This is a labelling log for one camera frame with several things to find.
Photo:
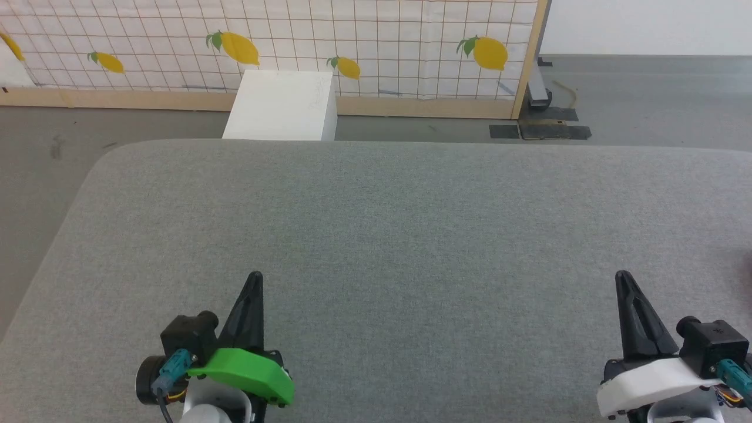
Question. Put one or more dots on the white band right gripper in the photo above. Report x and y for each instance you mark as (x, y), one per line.
(646, 382)

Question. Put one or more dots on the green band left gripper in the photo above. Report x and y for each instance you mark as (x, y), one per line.
(247, 370)

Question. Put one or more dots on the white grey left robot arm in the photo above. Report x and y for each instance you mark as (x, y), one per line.
(205, 411)

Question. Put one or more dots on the white box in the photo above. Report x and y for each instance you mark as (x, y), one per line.
(282, 106)

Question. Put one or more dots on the large black floor plate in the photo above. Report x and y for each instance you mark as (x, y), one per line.
(555, 126)

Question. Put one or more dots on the small black floor plate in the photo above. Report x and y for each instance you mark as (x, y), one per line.
(504, 131)

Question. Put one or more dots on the grey metal panel stand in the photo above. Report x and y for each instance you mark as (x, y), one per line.
(537, 76)

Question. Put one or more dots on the lemon print tile panel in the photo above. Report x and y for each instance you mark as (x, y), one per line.
(382, 35)

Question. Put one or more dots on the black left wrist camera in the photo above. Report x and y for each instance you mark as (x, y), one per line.
(185, 338)

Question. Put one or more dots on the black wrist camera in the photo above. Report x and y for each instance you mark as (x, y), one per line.
(714, 343)
(185, 338)

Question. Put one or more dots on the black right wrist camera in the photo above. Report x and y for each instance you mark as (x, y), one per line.
(714, 343)

